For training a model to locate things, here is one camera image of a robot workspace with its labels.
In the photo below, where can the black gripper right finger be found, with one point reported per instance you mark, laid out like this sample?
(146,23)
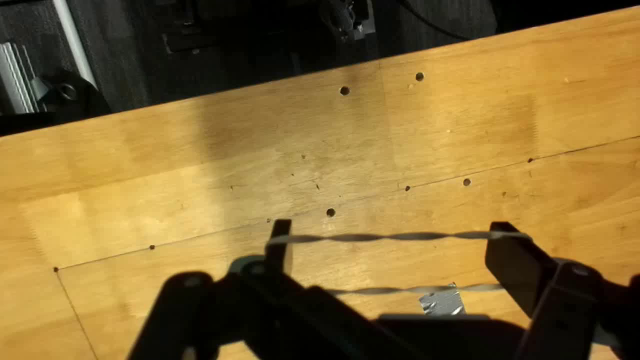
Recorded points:
(570,304)

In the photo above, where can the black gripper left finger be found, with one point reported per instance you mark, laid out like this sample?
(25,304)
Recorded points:
(261,304)

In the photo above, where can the aluminium extrusion frame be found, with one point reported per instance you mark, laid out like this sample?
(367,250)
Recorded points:
(20,85)

